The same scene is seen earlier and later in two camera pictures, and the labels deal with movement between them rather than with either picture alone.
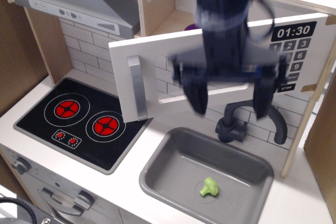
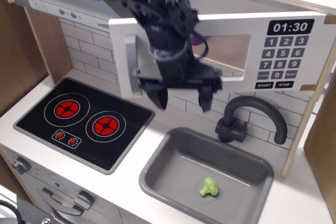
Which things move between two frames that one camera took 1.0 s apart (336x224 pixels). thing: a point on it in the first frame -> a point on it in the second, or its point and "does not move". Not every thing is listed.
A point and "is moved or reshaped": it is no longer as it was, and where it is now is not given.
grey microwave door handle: [134, 63] -> [132, 63]
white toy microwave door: [135, 63] is moved or reshaped
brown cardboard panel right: [320, 148] does not move
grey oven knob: [22, 165] does not move
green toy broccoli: [211, 187] does not move
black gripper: [224, 55] -> [176, 68]
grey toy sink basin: [218, 180] does not move
